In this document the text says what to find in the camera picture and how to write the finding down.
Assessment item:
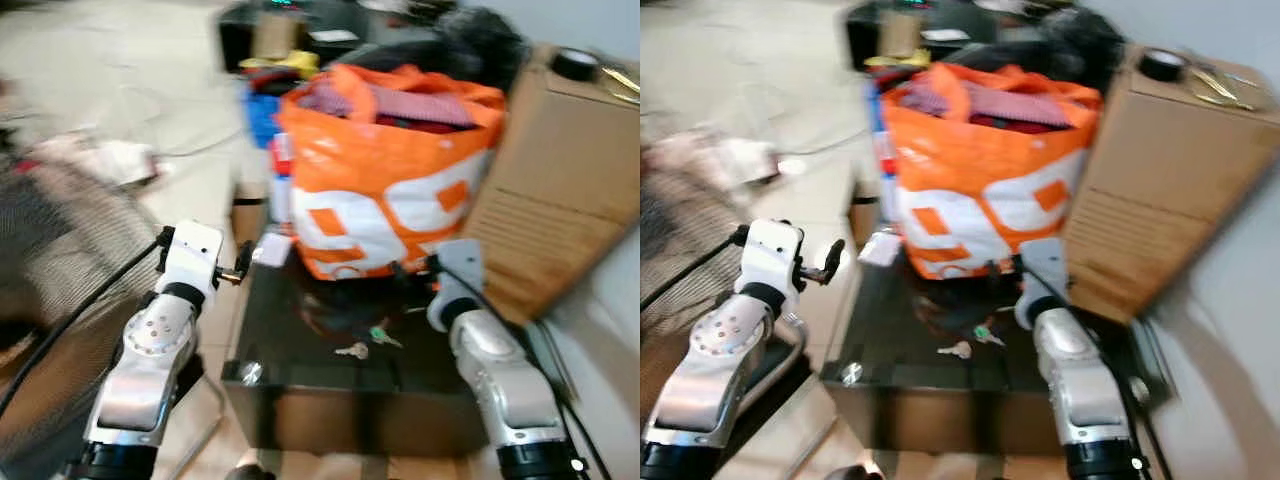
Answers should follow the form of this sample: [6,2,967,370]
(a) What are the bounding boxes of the orange and white shopping bag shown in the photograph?
[880,62,1107,283]
[274,62,509,284]

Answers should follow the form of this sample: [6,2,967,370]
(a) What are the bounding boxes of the small brown cardboard box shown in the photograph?
[231,194,273,247]
[849,194,883,247]

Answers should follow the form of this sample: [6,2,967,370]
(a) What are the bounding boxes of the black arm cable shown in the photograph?
[1075,308,1177,480]
[520,320,613,480]
[0,226,173,419]
[640,224,751,313]

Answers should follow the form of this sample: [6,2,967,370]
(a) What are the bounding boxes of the black fluffy item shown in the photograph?
[945,6,1129,93]
[340,6,533,93]

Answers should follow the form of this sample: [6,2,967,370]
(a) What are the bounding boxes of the large brown cardboard box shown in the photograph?
[460,42,641,327]
[1060,42,1280,327]

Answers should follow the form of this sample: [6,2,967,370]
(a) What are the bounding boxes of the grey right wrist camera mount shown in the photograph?
[426,239,487,333]

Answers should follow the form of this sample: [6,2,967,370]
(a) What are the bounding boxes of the keys with green tag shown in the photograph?
[334,324,404,362]
[936,322,1007,362]

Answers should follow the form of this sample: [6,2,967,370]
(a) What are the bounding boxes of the dark woven mesh chair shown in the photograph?
[0,158,229,480]
[640,162,813,480]

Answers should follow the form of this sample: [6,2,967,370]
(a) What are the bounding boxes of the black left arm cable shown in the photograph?
[640,224,751,313]
[0,226,173,419]

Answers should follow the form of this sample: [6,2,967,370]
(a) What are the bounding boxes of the red striped clothes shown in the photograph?
[298,78,483,138]
[900,78,1085,138]

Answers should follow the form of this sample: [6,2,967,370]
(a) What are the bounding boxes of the yellow item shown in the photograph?
[864,47,933,73]
[239,50,322,81]

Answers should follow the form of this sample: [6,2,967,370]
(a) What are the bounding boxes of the white paper tag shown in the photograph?
[857,229,902,269]
[254,231,294,270]

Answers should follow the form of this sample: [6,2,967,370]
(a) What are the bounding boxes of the black glass table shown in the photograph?
[221,258,563,459]
[820,258,1179,459]

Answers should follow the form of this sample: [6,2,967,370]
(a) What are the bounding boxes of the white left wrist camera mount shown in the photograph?
[157,220,227,303]
[738,218,807,303]

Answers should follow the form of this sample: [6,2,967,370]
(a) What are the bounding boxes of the white pink crumpled cloth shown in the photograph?
[18,134,163,193]
[644,128,787,189]

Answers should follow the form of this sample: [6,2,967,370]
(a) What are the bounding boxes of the gold scissors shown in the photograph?
[600,64,641,107]
[1190,64,1269,113]

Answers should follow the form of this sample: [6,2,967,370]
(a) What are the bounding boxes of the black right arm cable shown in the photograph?
[520,320,613,480]
[1075,308,1177,480]

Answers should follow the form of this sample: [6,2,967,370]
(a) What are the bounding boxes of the black box appliance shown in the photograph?
[217,0,401,75]
[844,0,1001,73]

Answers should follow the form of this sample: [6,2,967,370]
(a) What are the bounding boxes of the black tape roll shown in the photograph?
[549,46,602,84]
[1139,46,1192,84]

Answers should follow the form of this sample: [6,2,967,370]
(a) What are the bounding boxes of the blue package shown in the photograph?
[242,78,293,153]
[868,84,893,166]

